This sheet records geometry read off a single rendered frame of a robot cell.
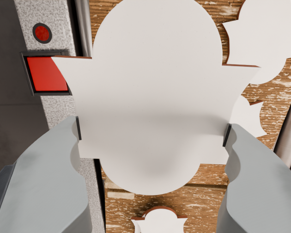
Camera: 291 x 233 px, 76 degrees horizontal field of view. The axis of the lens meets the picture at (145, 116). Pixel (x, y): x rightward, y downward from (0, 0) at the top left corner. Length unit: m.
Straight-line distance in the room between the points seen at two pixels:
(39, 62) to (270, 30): 0.37
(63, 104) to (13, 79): 1.20
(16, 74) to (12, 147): 0.64
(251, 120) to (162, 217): 0.28
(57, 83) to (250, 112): 0.35
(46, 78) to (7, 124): 1.43
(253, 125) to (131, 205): 0.32
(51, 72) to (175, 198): 0.37
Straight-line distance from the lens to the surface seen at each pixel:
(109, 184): 0.42
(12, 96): 1.65
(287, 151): 0.51
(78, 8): 0.35
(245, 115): 0.38
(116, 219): 0.55
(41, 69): 0.38
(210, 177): 0.45
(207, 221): 0.56
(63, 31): 0.36
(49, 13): 0.37
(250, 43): 0.34
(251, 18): 0.34
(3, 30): 1.54
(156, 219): 0.48
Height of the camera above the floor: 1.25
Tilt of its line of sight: 65 degrees down
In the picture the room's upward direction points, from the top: 178 degrees counter-clockwise
